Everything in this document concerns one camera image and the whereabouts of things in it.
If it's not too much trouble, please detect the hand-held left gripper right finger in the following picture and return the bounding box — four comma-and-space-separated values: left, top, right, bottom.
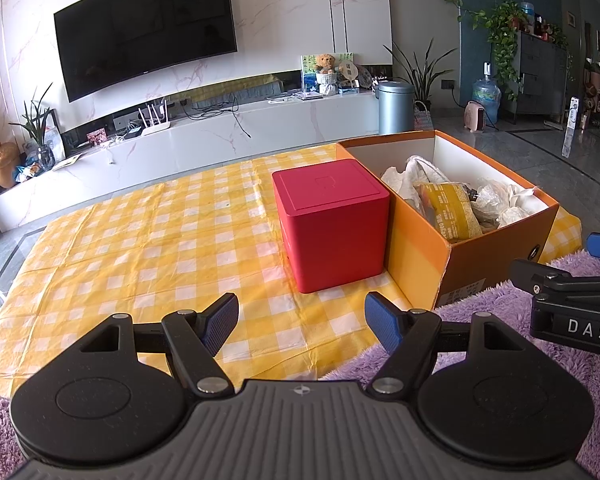
364, 291, 529, 396

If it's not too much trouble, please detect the white marble tv cabinet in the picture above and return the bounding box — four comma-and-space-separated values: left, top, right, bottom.
0, 91, 381, 233

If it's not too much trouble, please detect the dark picture frame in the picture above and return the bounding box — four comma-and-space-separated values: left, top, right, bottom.
42, 109, 63, 163

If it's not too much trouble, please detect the black cable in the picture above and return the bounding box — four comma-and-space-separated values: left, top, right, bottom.
195, 102, 252, 139

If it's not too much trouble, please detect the trailing green cabinet plant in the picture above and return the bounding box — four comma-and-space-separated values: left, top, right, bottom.
472, 0, 531, 101

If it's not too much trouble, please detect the brown teddy bear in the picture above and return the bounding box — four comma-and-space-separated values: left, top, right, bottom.
314, 54, 338, 96

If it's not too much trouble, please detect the long-leaf floor plant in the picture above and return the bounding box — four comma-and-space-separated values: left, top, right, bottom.
384, 37, 458, 106

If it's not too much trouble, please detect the white plastic packet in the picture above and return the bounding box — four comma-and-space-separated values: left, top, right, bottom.
381, 155, 453, 202

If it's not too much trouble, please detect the pink space heater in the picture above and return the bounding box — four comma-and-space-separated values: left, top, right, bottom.
466, 101, 488, 133

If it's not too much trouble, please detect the yellow checkered tablecloth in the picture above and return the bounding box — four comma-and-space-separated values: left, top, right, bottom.
0, 142, 583, 401

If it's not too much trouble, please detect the clear plastic bag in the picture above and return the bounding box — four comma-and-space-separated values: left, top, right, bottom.
472, 182, 544, 232

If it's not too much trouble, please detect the dark drawer cabinet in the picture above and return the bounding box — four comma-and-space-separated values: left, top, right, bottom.
517, 30, 576, 116

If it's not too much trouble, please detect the white wifi router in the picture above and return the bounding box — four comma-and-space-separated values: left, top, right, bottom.
139, 101, 173, 136

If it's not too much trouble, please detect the orange cardboard box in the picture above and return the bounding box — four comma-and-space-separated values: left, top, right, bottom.
336, 130, 561, 311

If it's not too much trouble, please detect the blue-grey trash can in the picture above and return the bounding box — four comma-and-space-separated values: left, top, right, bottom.
376, 80, 415, 135

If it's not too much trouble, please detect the purple fuzzy blanket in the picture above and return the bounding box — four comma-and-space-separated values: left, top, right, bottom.
0, 252, 600, 480

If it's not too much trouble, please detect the black flat television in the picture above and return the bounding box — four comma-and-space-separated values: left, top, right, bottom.
53, 0, 239, 103

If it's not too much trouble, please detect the paper sheet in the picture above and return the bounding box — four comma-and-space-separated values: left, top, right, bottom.
52, 152, 83, 171

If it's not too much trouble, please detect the gold acorn jar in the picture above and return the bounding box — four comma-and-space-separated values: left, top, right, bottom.
0, 142, 22, 189

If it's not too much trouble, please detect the blue water jug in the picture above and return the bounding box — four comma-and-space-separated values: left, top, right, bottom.
472, 61, 502, 126

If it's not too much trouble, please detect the white narrow box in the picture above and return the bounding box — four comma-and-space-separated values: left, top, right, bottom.
562, 96, 580, 158

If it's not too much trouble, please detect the red cube box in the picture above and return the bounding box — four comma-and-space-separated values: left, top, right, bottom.
272, 158, 391, 294

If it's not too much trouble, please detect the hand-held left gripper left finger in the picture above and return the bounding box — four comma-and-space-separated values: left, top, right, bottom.
77, 291, 240, 396

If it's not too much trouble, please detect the yellow snack packet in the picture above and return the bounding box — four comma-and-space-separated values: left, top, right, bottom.
412, 182, 484, 242

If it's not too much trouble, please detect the plant in glass vase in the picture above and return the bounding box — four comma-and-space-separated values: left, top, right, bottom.
9, 82, 56, 171

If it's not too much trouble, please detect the woven basket bag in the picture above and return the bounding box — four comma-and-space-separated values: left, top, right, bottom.
412, 101, 433, 132

